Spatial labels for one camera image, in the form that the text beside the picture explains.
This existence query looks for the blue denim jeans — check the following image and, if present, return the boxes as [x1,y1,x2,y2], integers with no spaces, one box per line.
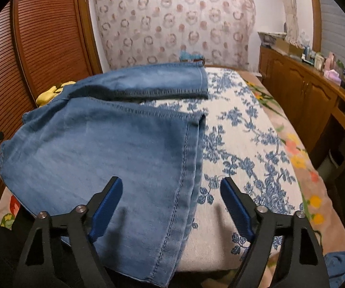
[0,61,208,287]

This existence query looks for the blue garment beside bed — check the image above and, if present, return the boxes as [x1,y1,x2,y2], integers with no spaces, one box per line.
[324,251,345,288]

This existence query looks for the colourful floral blanket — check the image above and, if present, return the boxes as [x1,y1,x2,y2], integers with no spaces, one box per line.
[0,70,345,288]

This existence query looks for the blue floral white bedsheet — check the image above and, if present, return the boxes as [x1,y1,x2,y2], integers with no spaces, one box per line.
[152,68,302,272]

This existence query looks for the long wooden sideboard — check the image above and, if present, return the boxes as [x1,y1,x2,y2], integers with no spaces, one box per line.
[259,46,345,179]

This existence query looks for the yellow plush toy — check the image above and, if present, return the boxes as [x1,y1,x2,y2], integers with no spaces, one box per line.
[36,81,75,107]

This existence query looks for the pink tissue box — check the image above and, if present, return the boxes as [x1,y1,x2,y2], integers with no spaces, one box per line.
[324,70,341,86]

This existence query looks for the open cardboard box on sideboard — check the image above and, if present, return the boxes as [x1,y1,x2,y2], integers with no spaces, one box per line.
[274,38,303,57]

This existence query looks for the wooden louvred wardrobe door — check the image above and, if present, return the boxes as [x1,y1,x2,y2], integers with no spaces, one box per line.
[0,0,101,138]

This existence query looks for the grey window roller shutter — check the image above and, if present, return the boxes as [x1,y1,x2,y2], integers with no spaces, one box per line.
[320,0,345,67]

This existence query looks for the circle patterned curtain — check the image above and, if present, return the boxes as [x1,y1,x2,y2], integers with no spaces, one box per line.
[94,0,256,70]

